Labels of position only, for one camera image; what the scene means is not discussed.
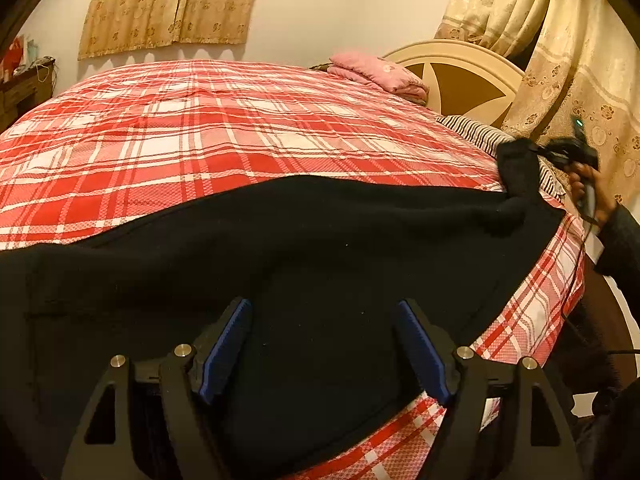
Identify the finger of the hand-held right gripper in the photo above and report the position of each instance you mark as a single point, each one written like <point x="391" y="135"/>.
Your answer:
<point x="539" y="151"/>

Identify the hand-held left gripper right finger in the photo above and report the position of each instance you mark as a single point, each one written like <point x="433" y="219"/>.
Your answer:
<point x="420" y="350"/>

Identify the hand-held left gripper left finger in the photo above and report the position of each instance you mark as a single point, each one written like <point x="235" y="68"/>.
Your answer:
<point x="227" y="347"/>

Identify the black pants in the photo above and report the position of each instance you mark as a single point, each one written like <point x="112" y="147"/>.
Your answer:
<point x="310" y="240"/>

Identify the person's right forearm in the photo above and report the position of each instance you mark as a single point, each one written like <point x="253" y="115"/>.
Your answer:
<point x="620" y="245"/>

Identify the person's right hand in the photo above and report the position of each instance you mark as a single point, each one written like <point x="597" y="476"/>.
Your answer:
<point x="585" y="185"/>

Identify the striped pillow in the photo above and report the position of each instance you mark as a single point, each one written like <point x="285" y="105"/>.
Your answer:
<point x="470" y="127"/>

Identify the beige floral long curtain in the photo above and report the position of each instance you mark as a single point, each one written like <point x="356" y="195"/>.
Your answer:
<point x="590" y="60"/>
<point x="490" y="5"/>

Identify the cream wooden headboard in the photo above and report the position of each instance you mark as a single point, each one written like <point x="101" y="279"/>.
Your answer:
<point x="450" y="60"/>

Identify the pink folded clothing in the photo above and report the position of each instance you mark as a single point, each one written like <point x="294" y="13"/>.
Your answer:
<point x="375" y="75"/>

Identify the person's dark clothing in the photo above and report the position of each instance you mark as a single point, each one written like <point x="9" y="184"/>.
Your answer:
<point x="607" y="435"/>

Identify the red plaid bed sheet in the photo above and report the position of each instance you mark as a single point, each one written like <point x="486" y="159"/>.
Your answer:
<point x="200" y="125"/>

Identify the dark wooden dresser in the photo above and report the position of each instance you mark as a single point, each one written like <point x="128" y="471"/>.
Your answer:
<point x="22" y="95"/>

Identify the beige floral window curtain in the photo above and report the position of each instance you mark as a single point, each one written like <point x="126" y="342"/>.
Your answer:
<point x="220" y="5"/>
<point x="135" y="10"/>

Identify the light blue bag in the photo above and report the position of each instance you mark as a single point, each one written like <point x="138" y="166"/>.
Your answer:
<point x="33" y="52"/>

